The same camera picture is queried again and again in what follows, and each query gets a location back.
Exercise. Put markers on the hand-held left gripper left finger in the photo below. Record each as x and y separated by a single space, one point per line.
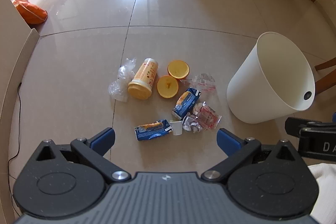
105 138

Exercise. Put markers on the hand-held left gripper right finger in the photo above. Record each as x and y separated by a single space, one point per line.
227 140

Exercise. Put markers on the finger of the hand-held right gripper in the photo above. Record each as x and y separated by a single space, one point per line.
294 126

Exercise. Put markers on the red snack packet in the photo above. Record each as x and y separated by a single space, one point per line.
208 117

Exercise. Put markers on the printed paper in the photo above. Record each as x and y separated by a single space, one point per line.
190 124

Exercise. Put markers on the blue drink carton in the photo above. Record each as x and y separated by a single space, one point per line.
185 103
152 130

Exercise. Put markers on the white plastic trash bin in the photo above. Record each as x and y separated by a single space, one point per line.
249 87

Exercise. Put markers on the clear wrapper with red print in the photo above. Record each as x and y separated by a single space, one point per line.
204 82

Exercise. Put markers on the yellow lidded drink cup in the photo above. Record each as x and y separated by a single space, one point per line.
143 77

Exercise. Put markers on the white cloth garment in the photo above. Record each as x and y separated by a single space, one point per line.
324 187

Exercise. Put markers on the crumpled white tissue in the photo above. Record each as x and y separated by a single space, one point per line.
197 108

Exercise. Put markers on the small white paper cup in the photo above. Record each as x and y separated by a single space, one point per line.
176 128

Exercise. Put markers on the wooden chair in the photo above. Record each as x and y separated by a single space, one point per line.
324 82

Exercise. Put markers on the clear crumpled plastic bag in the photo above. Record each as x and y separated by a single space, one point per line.
122 78

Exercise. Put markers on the orange half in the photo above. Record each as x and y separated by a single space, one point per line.
167 86
178 69

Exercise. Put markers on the beige furniture panel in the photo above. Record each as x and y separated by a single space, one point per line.
10 43

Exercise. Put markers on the orange sack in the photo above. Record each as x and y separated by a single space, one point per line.
31 13

